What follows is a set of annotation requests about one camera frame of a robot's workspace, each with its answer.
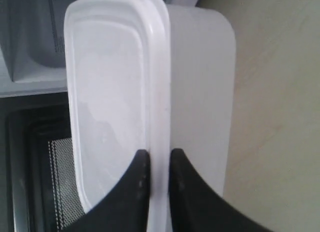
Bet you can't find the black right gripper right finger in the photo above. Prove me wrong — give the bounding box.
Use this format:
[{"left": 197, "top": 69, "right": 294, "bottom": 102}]
[{"left": 169, "top": 148, "right": 268, "bottom": 232}]

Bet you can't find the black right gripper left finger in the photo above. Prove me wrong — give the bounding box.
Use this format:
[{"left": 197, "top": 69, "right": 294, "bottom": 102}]
[{"left": 64, "top": 150, "right": 151, "bottom": 231}]

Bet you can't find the white microwave door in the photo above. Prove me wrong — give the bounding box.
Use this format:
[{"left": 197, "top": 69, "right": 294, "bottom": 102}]
[{"left": 0, "top": 92, "right": 88, "bottom": 232}]

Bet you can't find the white Midea microwave oven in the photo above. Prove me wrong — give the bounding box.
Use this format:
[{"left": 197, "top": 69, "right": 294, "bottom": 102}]
[{"left": 0, "top": 0, "right": 203, "bottom": 99}]

